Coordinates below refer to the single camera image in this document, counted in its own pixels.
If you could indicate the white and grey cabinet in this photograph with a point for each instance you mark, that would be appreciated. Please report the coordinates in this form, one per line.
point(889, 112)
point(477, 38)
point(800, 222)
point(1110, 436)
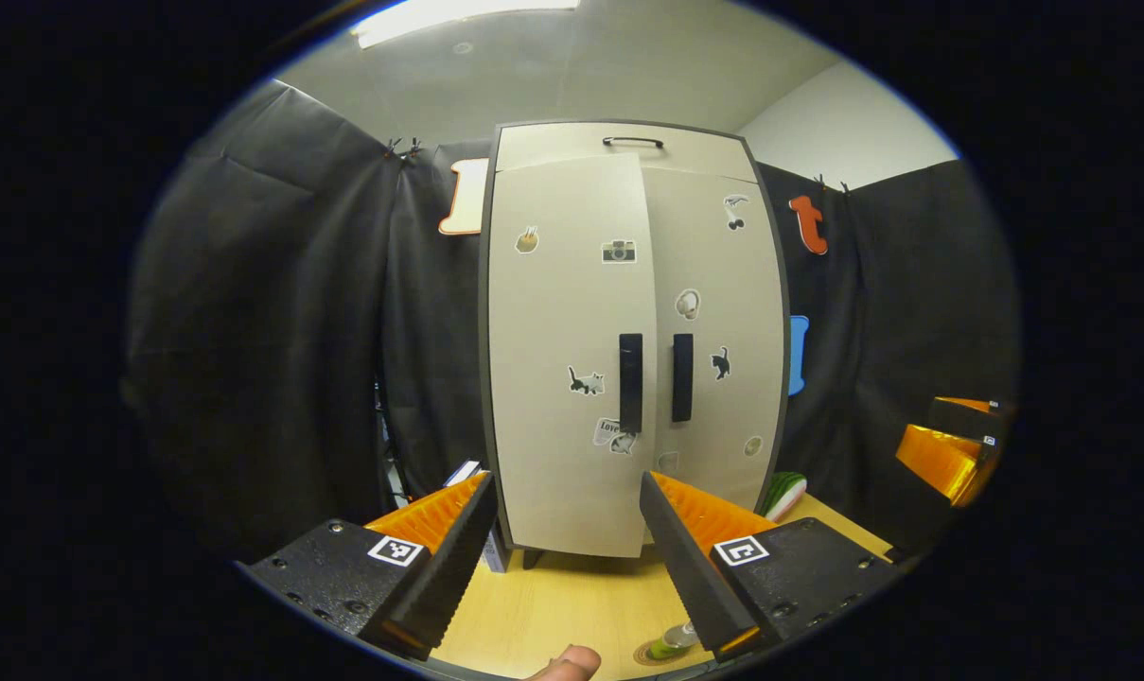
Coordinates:
point(534, 142)

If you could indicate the round brown coaster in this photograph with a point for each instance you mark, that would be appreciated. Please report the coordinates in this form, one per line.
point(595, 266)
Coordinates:
point(645, 654)

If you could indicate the white cabinet door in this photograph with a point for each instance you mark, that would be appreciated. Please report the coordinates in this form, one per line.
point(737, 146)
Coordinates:
point(732, 284)
point(553, 322)

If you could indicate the ceiling light panel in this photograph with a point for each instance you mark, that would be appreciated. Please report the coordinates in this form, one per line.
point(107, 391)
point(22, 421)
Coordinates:
point(458, 14)

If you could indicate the white cabinet drawer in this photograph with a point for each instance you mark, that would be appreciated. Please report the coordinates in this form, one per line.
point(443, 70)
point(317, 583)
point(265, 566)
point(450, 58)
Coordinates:
point(704, 156)

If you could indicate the black backdrop cloth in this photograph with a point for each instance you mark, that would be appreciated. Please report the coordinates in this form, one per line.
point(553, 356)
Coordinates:
point(278, 331)

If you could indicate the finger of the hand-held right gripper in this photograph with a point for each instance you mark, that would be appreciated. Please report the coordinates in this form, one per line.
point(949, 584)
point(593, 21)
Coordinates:
point(941, 459)
point(969, 416)

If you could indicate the watermelon slice toy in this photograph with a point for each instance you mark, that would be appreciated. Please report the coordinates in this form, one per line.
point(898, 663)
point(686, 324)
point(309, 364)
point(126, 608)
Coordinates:
point(784, 494)

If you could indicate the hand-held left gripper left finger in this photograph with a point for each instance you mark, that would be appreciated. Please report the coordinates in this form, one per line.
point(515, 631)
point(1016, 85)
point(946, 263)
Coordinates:
point(448, 567)

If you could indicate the clear plastic bottle green label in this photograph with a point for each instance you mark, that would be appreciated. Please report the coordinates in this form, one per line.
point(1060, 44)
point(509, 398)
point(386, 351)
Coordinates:
point(674, 641)

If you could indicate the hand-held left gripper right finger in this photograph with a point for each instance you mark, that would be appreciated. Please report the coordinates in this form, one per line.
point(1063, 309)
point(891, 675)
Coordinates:
point(685, 567)

